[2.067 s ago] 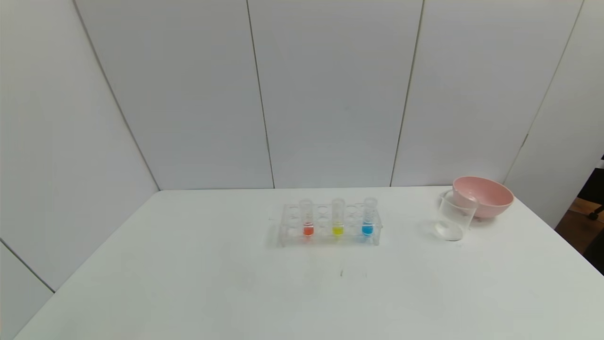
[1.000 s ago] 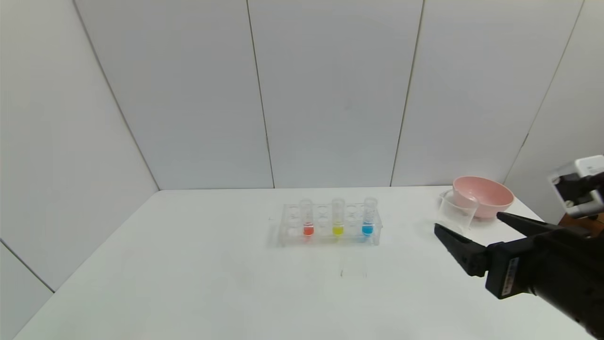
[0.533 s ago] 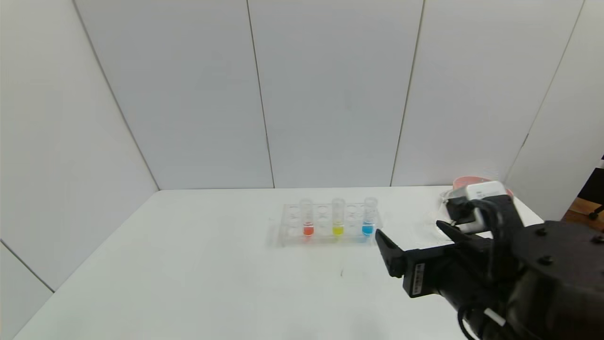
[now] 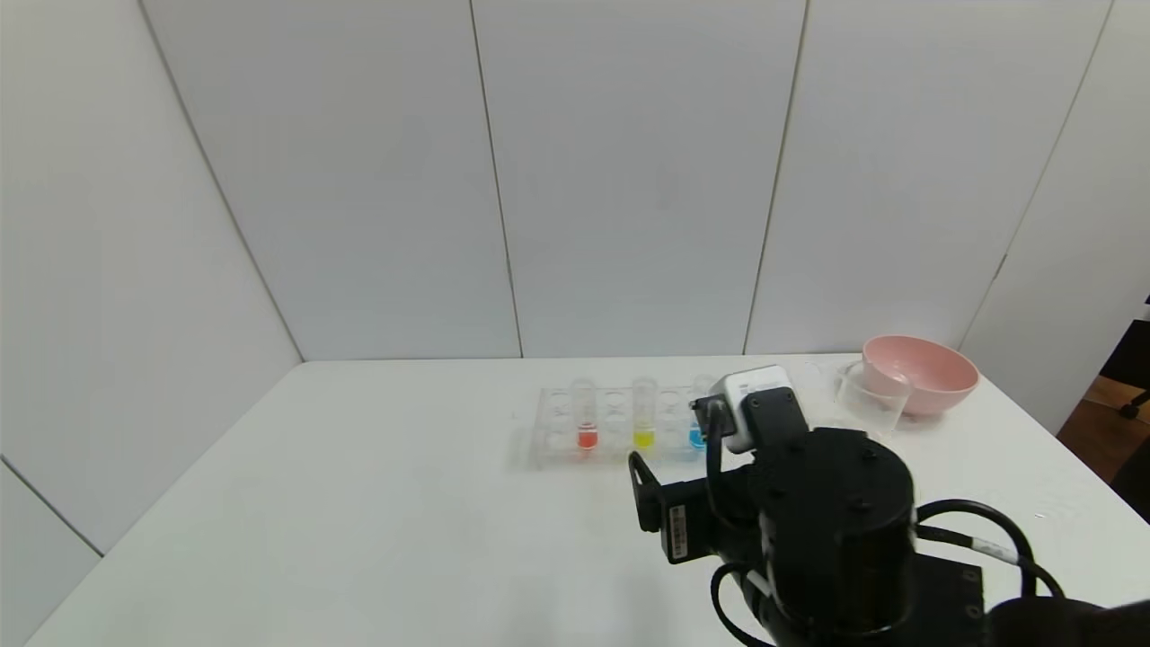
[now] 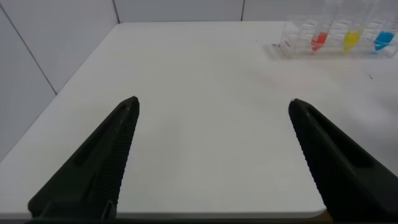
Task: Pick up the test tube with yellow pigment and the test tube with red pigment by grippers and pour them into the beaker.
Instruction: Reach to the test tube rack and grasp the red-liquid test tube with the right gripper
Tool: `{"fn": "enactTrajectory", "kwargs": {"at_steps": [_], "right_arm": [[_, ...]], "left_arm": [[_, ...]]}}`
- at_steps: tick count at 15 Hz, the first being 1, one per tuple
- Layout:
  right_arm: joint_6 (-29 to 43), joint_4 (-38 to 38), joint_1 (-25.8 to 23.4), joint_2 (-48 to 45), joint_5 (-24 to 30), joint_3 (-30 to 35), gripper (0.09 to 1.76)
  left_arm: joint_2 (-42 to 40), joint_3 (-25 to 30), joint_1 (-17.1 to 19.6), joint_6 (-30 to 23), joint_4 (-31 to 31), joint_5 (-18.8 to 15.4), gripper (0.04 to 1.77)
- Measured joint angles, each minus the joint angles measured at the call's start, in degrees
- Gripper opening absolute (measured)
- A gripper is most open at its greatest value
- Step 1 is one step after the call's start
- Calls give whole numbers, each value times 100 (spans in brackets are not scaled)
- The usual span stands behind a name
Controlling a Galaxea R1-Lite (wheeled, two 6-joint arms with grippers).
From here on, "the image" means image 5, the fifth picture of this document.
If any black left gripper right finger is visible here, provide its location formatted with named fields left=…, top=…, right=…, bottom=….
left=288, top=98, right=398, bottom=223

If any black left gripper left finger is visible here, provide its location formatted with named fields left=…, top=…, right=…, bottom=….
left=27, top=95, right=141, bottom=220

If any test tube with yellow pigment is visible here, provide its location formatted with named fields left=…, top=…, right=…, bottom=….
left=341, top=0, right=371, bottom=53

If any test tube with red pigment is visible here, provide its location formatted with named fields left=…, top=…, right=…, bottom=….
left=310, top=0, right=340, bottom=54

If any test tube with blue pigment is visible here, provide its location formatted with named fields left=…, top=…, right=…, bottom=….
left=372, top=0, right=398, bottom=52

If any clear plastic test tube rack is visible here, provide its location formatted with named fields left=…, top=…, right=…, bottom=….
left=277, top=12, right=398, bottom=60

